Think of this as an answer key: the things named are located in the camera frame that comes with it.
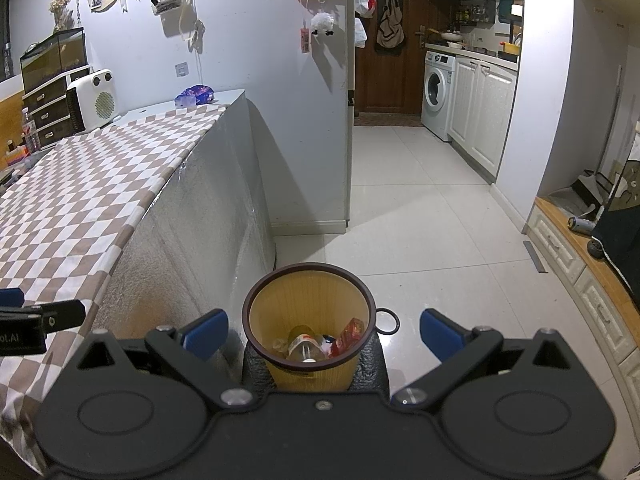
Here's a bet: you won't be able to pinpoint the glass fish tank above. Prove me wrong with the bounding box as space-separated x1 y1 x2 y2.
20 26 86 94

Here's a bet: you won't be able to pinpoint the clear plastic bottle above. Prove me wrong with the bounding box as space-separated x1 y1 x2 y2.
286 332 331 364

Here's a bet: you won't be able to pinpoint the yellow bin with brown rim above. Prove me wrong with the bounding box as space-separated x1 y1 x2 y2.
241 262 400 394

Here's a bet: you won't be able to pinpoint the white hanging ribbon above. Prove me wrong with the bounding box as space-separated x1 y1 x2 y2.
182 0 207 51

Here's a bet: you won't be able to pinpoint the white sheep plush toy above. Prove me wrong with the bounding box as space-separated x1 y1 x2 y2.
310 10 336 37

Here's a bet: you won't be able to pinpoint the white fan heater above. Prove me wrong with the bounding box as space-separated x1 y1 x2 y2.
66 69 119 134

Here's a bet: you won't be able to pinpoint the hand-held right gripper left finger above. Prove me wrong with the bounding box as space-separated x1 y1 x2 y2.
75 308 253 408

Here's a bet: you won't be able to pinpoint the white lower kitchen cabinets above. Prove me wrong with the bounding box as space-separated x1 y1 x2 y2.
447 55 519 184

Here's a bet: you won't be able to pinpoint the purple patterned bag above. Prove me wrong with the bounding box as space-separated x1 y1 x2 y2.
175 86 216 107

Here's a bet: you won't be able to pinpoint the low cabinet with wooden top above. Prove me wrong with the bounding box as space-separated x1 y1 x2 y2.
522 195 640 412

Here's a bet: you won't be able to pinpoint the water bottle with red label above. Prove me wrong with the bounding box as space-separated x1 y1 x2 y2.
22 112 41 154

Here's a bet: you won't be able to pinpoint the dark door mat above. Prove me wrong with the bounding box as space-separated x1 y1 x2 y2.
354 112 424 128

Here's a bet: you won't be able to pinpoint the white dark drawer cabinet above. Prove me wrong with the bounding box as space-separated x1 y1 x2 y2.
22 65 94 149

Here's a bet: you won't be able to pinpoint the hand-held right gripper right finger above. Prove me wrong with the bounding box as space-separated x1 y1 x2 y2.
392 308 576 407

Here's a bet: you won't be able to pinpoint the wok on stove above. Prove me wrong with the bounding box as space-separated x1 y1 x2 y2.
427 27 466 44

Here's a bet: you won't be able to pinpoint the dried flowers in vase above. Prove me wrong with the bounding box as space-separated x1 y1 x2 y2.
48 0 74 31

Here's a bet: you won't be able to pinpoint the spice rack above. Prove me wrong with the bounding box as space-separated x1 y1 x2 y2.
454 4 494 26

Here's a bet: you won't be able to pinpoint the pink container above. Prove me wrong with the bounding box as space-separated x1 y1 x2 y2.
5 142 29 169

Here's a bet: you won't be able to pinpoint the crushed red can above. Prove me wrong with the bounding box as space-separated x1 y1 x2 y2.
327 316 366 359

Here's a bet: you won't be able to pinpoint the brown wooden door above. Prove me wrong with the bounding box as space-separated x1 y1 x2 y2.
352 0 431 116

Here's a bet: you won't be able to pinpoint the grey dustpan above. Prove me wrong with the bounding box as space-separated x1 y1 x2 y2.
547 169 609 221

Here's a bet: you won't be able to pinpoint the black cloth bag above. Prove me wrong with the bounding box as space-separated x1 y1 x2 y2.
590 157 640 312

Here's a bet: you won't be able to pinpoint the white washing machine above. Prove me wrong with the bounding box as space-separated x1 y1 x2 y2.
421 50 457 142

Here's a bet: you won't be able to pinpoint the brown bag on door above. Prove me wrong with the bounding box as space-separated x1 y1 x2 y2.
375 0 406 54

